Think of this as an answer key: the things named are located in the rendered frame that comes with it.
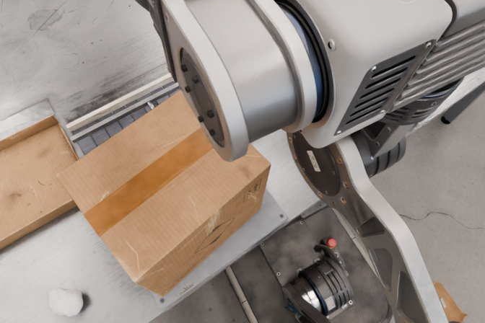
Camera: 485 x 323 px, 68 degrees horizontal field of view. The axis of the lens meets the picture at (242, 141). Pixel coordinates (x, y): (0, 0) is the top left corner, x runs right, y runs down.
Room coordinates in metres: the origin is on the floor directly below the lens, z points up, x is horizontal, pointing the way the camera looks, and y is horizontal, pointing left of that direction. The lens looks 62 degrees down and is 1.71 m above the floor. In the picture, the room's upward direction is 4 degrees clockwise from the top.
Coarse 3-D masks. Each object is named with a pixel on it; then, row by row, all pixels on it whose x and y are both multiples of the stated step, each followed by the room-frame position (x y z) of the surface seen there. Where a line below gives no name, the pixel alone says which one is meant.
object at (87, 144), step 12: (168, 84) 0.61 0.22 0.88; (144, 96) 0.57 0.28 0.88; (168, 96) 0.57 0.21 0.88; (120, 108) 0.52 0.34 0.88; (144, 108) 0.53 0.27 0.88; (96, 120) 0.48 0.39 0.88; (120, 120) 0.48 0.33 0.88; (132, 120) 0.48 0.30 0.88; (72, 132) 0.44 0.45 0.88; (96, 132) 0.44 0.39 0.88; (108, 132) 0.45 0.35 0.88; (84, 144) 0.40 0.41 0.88; (96, 144) 0.41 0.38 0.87
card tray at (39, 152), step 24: (48, 120) 0.48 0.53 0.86; (0, 144) 0.40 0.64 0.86; (24, 144) 0.42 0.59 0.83; (48, 144) 0.42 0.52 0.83; (0, 168) 0.34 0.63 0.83; (24, 168) 0.35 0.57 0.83; (48, 168) 0.35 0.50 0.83; (0, 192) 0.28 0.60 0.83; (24, 192) 0.28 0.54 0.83; (48, 192) 0.29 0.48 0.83; (0, 216) 0.22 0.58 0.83; (24, 216) 0.22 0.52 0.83; (48, 216) 0.22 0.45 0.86; (0, 240) 0.15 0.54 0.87
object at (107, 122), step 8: (168, 88) 0.54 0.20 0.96; (176, 88) 0.55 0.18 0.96; (152, 96) 0.51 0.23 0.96; (160, 96) 0.52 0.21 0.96; (136, 104) 0.49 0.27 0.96; (144, 104) 0.49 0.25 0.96; (120, 112) 0.46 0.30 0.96; (128, 112) 0.46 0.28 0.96; (104, 120) 0.43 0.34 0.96; (112, 120) 0.43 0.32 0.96; (88, 128) 0.41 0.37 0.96; (96, 128) 0.41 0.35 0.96; (72, 136) 0.38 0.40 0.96; (80, 136) 0.39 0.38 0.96
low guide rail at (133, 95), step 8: (160, 80) 0.60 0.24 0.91; (168, 80) 0.61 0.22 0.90; (144, 88) 0.57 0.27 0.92; (152, 88) 0.58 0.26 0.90; (128, 96) 0.54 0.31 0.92; (136, 96) 0.55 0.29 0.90; (112, 104) 0.51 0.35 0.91; (120, 104) 0.52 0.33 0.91; (96, 112) 0.48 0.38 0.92; (104, 112) 0.49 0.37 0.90; (80, 120) 0.45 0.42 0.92; (88, 120) 0.46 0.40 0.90; (72, 128) 0.44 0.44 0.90
